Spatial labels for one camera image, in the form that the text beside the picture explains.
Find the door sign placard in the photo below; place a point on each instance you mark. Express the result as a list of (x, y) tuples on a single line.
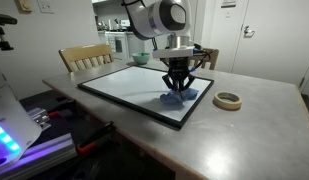
[(228, 3)]

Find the beige masking tape roll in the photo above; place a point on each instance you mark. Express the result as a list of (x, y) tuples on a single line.
[(227, 105)]

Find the whiteboard with black frame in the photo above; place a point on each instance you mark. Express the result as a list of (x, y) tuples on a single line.
[(127, 86)]

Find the white entry door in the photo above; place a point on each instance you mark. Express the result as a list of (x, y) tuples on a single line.
[(277, 40)]

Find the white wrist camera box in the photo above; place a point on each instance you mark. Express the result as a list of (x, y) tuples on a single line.
[(172, 52)]

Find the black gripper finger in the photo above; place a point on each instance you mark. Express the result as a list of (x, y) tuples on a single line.
[(169, 82), (188, 83)]

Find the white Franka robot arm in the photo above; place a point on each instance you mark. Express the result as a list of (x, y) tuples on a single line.
[(157, 18)]

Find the silver metal bracket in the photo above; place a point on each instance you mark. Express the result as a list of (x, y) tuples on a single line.
[(39, 116)]

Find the blue microfibre cloth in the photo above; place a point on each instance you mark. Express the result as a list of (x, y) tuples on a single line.
[(174, 98)]

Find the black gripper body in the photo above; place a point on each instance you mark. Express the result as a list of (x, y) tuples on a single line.
[(179, 68)]

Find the mint green bowl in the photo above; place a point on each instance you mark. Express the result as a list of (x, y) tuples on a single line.
[(140, 60)]

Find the beige wall thermostat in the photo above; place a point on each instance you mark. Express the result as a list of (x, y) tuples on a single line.
[(24, 5)]

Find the aluminium extrusion rail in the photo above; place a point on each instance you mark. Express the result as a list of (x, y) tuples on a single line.
[(50, 150)]

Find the wooden slat-back chair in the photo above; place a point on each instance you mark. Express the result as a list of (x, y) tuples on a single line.
[(212, 58), (84, 51)]

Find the small white wall plate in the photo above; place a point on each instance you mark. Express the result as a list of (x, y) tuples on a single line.
[(228, 14)]

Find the white closet door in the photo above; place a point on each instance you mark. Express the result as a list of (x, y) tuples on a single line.
[(195, 20)]

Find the white kitchen stove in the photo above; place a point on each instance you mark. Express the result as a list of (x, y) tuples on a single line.
[(117, 45)]

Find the white robot base with LEDs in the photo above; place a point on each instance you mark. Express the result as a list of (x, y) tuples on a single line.
[(10, 116)]

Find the black camera on mount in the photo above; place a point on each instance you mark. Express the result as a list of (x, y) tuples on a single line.
[(2, 20)]

